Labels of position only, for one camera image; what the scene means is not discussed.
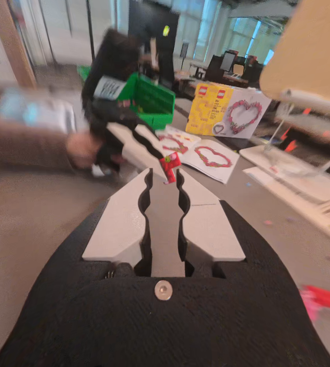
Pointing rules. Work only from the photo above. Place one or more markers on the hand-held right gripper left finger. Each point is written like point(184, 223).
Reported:
point(119, 223)

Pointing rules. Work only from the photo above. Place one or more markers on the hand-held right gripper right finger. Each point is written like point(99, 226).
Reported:
point(208, 226)

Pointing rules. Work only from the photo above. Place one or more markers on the person's left forearm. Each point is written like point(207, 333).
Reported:
point(24, 146)

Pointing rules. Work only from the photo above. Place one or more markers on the red pink lego assembly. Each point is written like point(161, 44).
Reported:
point(328, 299)

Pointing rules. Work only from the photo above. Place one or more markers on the black screen panel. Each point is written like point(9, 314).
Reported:
point(153, 17)

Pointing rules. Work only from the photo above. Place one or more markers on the lego instruction booklet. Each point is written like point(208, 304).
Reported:
point(228, 172)

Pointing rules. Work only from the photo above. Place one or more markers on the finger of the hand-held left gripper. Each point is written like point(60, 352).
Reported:
point(133, 152)
point(146, 130)

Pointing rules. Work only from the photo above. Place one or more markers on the yellow lego box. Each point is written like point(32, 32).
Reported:
point(205, 114)

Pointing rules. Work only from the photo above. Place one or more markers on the green plastic bin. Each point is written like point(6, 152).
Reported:
point(153, 100)

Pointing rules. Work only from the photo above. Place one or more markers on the red lego piece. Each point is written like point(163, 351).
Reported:
point(170, 165)

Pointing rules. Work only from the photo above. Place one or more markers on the dark desktop monitors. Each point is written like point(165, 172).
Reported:
point(228, 63)

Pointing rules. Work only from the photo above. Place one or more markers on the person's left hand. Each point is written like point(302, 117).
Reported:
point(82, 152)

